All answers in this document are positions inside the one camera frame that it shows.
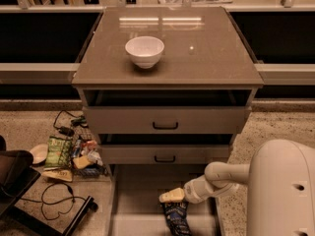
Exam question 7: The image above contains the wire basket of snacks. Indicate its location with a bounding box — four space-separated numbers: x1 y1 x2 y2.
71 127 107 178

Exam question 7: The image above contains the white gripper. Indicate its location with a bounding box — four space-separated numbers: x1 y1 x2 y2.
158 176 216 204

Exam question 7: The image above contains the green chip bag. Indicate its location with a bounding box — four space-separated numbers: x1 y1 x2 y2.
44 136 72 170

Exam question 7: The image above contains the grey drawer cabinet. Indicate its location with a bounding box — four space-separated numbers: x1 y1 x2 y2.
71 6 265 169

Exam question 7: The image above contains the yellow snack bag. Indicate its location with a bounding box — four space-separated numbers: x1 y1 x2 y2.
42 169 73 182

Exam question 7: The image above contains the open bottom drawer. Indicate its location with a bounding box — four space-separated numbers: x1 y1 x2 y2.
103 163 225 236

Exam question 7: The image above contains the top drawer with black handle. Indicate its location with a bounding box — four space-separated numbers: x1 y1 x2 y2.
83 106 251 134

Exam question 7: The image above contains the drawer with black handle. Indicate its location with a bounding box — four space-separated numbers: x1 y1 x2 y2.
99 145 231 164
83 106 251 134

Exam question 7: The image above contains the middle drawer with black handle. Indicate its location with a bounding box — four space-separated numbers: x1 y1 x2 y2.
99 145 231 164

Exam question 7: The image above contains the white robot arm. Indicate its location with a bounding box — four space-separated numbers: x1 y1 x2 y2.
159 140 315 236

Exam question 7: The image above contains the white plate on floor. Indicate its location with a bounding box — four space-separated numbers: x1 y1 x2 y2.
30 144 48 164

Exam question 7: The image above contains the black power adapter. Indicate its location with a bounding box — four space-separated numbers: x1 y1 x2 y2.
58 126 75 137

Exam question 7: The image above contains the blue chip bag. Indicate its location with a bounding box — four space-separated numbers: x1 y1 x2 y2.
160 202 192 236

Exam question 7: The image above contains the black cable on floor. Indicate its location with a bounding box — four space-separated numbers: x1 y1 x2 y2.
19 181 87 221

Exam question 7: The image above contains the white ceramic bowl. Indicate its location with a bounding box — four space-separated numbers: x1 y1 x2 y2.
125 36 164 69

